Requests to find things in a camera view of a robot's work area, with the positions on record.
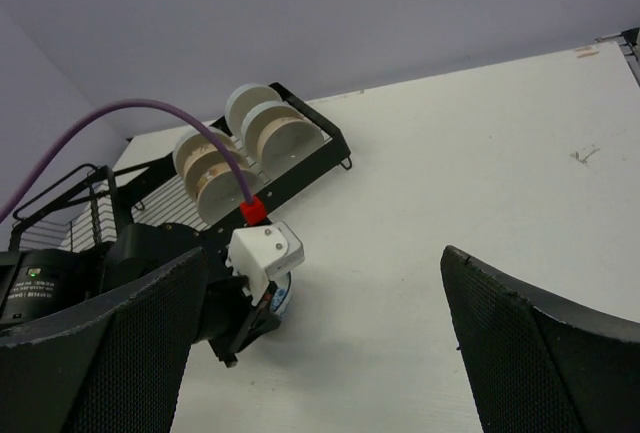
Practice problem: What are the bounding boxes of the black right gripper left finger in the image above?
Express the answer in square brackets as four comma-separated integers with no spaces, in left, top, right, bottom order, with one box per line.
[1,249,205,432]

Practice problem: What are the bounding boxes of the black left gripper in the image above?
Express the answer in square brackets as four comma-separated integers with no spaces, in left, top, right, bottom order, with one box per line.
[192,232,284,368]

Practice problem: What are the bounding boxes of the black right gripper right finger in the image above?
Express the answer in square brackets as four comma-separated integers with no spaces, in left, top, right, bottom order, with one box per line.
[440,246,639,432]

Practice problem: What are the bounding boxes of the blue floral white bowl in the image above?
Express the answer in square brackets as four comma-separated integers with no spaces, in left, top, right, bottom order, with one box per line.
[270,272,293,320]

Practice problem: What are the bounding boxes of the plain beige bowl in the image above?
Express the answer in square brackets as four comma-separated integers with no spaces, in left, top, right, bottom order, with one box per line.
[257,117,324,179]

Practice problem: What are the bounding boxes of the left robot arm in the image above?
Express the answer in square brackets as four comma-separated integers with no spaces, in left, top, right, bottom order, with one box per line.
[1,223,281,367]

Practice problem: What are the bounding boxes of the beige bowl colourful flower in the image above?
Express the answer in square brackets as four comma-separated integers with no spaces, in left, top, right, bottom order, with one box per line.
[196,164,244,225]

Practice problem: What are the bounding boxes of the beige bowl brown motif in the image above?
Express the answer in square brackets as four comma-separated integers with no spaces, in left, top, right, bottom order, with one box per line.
[181,144,228,196]

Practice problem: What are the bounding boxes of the pale blue bowl right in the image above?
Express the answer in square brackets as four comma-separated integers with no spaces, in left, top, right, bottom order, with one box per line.
[241,100,301,159]

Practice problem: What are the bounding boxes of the pale blue bowl rear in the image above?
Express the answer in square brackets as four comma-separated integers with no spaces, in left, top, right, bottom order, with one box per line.
[225,83,281,139]

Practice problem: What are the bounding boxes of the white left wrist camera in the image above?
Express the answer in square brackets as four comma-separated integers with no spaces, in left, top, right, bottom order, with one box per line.
[228,222,305,306]

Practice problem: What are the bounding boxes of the black wire dish rack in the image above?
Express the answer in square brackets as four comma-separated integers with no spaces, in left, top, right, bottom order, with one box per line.
[9,83,352,252]

